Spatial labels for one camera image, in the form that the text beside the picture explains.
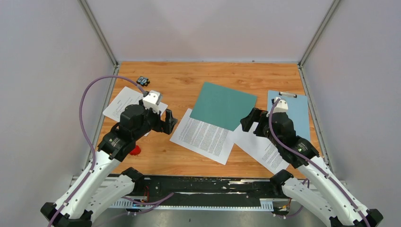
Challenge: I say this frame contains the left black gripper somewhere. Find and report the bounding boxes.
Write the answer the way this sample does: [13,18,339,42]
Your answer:
[133,99,178,140]

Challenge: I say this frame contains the aluminium frame rail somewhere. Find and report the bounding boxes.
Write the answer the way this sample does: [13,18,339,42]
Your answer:
[67,176,353,212]

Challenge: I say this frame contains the blue clipboard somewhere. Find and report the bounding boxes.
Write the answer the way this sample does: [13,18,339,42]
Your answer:
[267,90,311,141]

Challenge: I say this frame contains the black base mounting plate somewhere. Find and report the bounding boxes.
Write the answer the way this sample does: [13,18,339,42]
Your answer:
[128,175,289,207]

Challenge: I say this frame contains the printed paper sheet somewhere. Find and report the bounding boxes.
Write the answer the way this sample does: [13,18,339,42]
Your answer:
[103,87,167,135]
[233,122,289,174]
[170,108,234,165]

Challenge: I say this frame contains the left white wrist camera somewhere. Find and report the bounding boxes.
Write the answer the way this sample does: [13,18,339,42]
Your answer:
[142,90,163,115]

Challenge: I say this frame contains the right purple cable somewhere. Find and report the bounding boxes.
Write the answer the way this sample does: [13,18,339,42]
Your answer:
[268,98,372,227]

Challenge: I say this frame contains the teal green folder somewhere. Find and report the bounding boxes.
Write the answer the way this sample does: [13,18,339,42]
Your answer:
[190,82,257,131]

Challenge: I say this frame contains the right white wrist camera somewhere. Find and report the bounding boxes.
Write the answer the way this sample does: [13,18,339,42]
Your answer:
[271,97,288,113]

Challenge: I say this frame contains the red small object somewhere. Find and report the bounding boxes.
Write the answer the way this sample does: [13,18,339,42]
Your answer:
[130,145,141,156]

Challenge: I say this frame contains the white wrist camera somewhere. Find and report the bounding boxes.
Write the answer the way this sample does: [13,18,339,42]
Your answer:
[271,97,288,113]
[142,90,163,115]

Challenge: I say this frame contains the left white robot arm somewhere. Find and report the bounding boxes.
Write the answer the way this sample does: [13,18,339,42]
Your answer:
[41,104,177,227]

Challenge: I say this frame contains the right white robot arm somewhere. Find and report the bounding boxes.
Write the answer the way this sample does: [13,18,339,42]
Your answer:
[240,108,384,227]

